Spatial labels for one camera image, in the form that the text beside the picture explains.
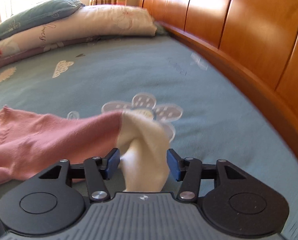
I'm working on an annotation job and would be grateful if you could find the wooden headboard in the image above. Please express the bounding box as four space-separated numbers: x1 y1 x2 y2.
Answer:
139 0 298 175

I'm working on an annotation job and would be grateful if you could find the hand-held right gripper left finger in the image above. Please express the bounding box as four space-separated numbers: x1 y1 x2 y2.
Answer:
39 148 120 203

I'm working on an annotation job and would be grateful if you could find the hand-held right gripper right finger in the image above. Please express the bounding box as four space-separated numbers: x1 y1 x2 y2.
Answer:
166 149 247 202

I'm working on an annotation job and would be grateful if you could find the pink and cream knit sweater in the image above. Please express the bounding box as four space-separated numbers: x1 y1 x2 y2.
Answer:
0 106 171 193

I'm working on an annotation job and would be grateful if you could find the teal floral pillow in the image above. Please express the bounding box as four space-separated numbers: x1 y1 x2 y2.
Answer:
0 0 84 43

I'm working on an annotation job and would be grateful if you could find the blue floral bed sheet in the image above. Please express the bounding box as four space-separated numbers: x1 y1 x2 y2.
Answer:
0 35 298 240

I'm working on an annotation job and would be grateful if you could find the folded pink floral quilt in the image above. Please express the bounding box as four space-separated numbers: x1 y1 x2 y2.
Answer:
0 5 157 74

